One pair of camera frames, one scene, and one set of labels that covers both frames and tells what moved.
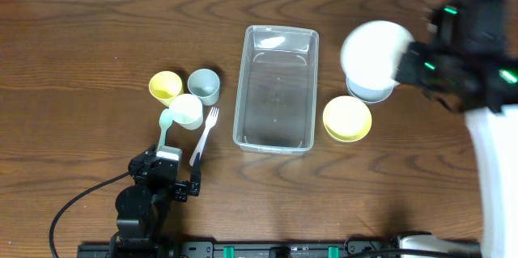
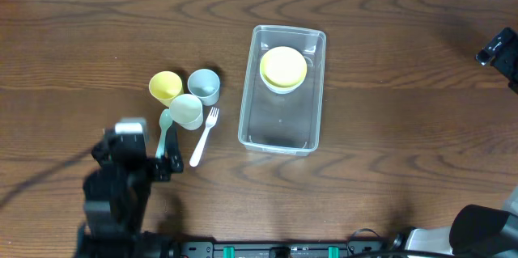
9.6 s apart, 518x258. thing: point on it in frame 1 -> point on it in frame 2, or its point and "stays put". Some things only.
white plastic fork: (211, 120) stays put
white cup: (186, 111) stays put
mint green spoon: (165, 120) stays put
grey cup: (205, 84) stays put
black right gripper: (410, 65) -> (498, 52)
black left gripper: (181, 190) -> (163, 167)
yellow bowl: (347, 119) -> (283, 66)
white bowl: (371, 52) -> (282, 90)
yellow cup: (165, 85) stays put
